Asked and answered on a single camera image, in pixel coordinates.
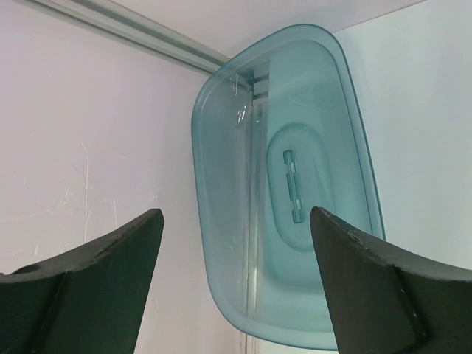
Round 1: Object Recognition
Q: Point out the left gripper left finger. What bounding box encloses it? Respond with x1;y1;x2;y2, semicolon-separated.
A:
1;209;164;353

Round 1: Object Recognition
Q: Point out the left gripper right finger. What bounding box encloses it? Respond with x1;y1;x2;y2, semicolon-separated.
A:
310;207;471;353

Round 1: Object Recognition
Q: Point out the teal transparent plastic bin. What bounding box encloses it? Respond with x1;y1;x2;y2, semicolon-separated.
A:
191;24;385;351

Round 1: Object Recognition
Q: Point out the left aluminium corner post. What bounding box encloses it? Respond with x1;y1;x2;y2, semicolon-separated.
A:
31;0;229;73

